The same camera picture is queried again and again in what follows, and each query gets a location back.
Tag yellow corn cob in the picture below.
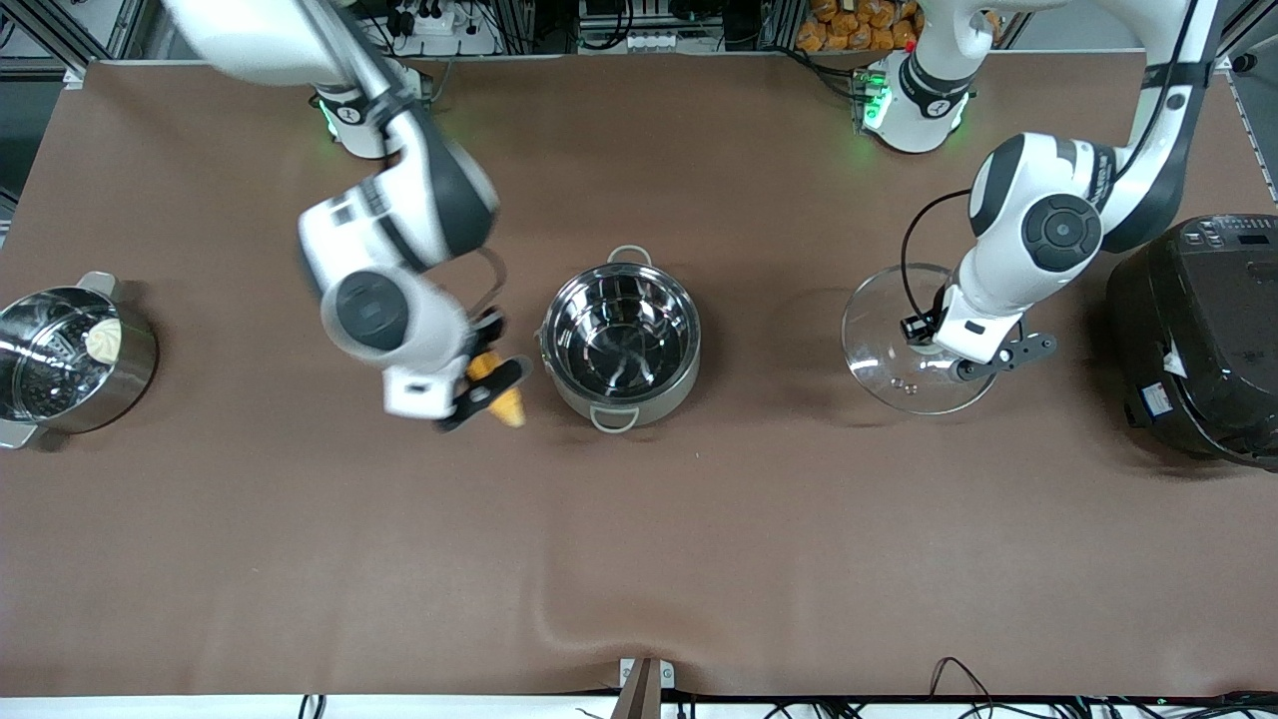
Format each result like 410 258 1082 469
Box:
465 350 528 429

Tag glass pot lid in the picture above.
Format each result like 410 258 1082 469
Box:
841 262 1002 416

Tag stainless steel cooking pot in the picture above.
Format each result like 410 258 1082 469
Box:
537 245 702 435

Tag steel steamer pot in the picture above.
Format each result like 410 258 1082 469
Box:
0 272 159 450

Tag black rice cooker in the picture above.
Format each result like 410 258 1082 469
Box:
1105 214 1278 472

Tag brown table mat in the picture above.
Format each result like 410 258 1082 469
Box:
0 52 1278 698

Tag metal table clamp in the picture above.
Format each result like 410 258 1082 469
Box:
611 656 677 719

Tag packaged orange buns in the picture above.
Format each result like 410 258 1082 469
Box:
796 0 1002 53

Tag aluminium equipment rack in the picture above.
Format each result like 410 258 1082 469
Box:
489 0 800 56

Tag large white power strip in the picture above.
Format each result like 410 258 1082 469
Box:
384 0 480 41

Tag perforated steamer plate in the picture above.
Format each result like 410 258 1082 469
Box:
0 300 111 412

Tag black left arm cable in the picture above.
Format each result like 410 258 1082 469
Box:
901 0 1204 321

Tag black cable loop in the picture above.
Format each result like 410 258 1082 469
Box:
929 656 1001 700

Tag black cable bundle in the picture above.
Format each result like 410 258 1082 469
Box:
759 691 1278 719

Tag aluminium frame rail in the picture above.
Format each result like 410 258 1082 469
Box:
0 0 166 81

